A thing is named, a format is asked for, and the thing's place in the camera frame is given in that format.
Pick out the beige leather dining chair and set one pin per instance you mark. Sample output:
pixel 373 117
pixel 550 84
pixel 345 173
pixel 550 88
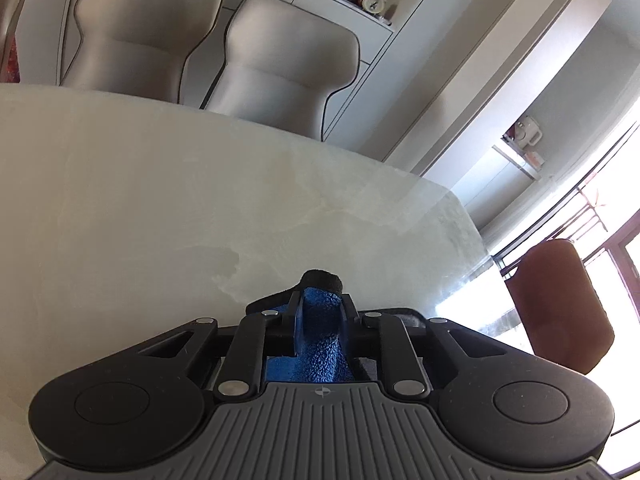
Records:
pixel 11 15
pixel 142 30
pixel 287 62

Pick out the white electric kettle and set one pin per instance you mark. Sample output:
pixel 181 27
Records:
pixel 528 130

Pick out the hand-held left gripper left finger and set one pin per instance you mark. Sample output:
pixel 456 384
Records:
pixel 296 322

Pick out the white kitchen counter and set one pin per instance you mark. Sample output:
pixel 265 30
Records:
pixel 520 160

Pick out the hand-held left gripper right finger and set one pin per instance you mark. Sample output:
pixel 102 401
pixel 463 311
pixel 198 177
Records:
pixel 351 330

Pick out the metal balcony railing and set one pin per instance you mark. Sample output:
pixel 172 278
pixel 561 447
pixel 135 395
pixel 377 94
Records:
pixel 590 210

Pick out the white alarm clock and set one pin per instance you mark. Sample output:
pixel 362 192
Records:
pixel 372 3

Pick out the blue towel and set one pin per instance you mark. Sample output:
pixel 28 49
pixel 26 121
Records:
pixel 320 332

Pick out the brown leather chair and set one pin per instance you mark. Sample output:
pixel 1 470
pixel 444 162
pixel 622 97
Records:
pixel 557 305

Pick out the red patterned cloth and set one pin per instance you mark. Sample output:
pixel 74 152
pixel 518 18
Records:
pixel 10 60

